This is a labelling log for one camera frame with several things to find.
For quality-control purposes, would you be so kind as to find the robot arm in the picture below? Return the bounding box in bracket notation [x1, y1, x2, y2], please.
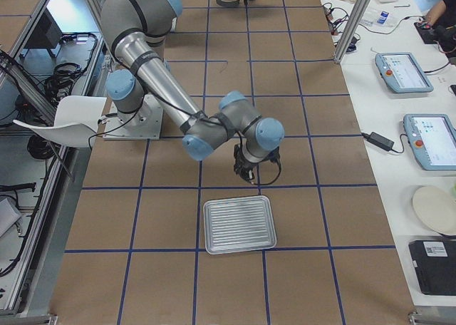
[100, 0, 285, 182]

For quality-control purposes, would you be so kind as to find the blue teach pendant lower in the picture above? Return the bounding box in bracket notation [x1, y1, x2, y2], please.
[403, 114, 455, 171]

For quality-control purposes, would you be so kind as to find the silver ribbed metal tray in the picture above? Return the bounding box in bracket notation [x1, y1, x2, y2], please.
[203, 195, 277, 254]

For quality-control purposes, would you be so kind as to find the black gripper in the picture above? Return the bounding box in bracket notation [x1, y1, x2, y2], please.
[234, 145, 260, 185]

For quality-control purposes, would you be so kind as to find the white plastic chair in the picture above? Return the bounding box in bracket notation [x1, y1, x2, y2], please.
[13, 96, 107, 148]

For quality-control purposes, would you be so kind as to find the blue teach pendant upper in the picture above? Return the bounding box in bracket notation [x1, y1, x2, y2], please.
[375, 52, 434, 93]

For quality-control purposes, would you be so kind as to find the black power adapter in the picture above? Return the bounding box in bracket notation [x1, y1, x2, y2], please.
[361, 132, 405, 154]

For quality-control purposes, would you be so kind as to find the olive brake shoe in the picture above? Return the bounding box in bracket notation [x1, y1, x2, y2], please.
[215, 0, 240, 8]

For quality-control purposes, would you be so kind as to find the black laptop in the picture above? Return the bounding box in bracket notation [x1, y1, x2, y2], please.
[409, 240, 455, 296]

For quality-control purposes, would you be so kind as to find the white round plate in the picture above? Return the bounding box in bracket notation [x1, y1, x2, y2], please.
[412, 186, 455, 237]

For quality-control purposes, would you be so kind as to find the aluminium frame post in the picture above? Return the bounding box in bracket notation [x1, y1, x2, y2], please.
[333, 0, 370, 63]

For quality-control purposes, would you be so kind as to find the blue teach pendant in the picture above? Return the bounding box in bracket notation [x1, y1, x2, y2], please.
[403, 114, 455, 171]
[375, 52, 434, 93]

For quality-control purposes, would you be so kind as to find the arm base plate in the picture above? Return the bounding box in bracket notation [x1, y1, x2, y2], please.
[103, 94, 163, 140]

